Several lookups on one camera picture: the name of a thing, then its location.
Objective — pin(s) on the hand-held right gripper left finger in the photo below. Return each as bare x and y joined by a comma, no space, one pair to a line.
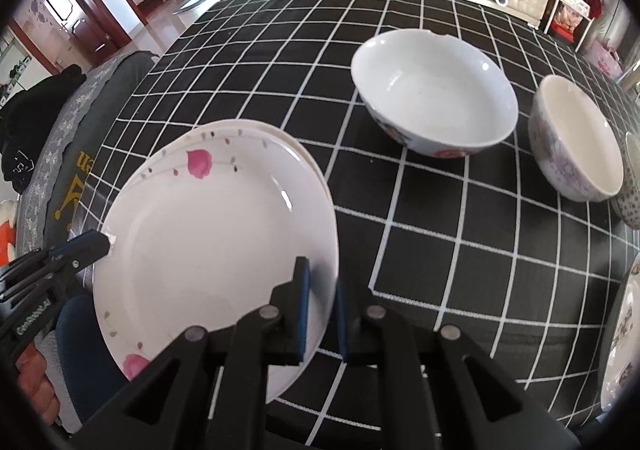
302,315

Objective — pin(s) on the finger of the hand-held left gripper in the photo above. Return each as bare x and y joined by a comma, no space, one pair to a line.
82,242

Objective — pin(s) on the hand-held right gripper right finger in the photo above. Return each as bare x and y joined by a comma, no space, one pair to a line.
342,327

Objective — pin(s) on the white plate with pink flowers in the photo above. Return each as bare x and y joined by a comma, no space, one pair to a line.
210,255

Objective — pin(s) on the white plate with brown print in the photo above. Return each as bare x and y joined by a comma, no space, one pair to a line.
622,345

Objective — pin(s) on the dark rimmed dotted bowl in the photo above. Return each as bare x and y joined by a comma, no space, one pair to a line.
631,200

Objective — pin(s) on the person's left hand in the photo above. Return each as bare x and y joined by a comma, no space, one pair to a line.
35,390

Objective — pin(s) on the person's dark blue clothing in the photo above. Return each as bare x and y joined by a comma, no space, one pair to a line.
85,355

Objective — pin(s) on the orange white toy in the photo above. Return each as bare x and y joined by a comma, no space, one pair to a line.
6,235

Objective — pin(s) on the black checked tablecloth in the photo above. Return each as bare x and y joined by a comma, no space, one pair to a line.
450,255

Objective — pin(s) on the black garment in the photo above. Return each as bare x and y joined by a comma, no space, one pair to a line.
30,120

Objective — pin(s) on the grey sofa cover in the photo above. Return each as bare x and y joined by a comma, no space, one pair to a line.
100,100

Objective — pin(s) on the red brown door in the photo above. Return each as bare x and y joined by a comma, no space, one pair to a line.
65,5

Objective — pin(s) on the large white bowl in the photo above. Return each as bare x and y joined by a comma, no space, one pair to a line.
435,95

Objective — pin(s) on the white storage bin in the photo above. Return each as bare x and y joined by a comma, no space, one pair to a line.
197,5

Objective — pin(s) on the small floral bowl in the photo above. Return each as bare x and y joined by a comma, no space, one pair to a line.
575,130

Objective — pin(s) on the pink bag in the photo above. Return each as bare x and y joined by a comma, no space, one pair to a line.
606,57

